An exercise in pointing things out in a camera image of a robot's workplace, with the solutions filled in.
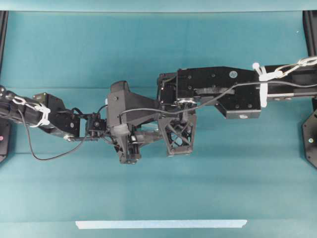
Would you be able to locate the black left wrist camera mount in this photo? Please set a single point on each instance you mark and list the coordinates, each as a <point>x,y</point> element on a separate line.
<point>125,106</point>

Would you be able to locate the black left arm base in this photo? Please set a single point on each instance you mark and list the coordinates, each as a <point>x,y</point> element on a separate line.
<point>5,139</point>

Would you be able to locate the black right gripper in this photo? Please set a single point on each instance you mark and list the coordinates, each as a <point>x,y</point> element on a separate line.
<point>178,124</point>

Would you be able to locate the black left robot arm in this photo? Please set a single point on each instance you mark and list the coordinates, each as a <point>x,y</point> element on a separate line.
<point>8,110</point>

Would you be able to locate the black left frame rail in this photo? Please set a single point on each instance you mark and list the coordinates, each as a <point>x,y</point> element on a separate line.
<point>3,30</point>

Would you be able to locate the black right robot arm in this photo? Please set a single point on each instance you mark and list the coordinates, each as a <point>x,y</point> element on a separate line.
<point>297,80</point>

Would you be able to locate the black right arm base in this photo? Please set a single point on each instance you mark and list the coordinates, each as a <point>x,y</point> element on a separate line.
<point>309,131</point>

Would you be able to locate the white zip tie right arm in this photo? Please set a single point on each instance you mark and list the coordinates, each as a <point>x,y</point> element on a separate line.
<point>235,93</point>

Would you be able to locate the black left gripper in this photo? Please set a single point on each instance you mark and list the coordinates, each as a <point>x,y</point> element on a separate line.
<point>127,146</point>

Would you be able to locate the long white tape strip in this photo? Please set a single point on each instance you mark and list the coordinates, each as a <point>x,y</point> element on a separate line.
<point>161,224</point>

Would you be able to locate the black right frame rail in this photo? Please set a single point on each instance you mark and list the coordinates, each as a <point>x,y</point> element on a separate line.
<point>310,30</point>

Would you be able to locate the black frame rail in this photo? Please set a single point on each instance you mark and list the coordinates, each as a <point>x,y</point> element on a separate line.
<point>310,30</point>
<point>3,30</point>

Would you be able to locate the white zip tie left arm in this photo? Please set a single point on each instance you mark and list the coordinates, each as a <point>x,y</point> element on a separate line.
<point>39,117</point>

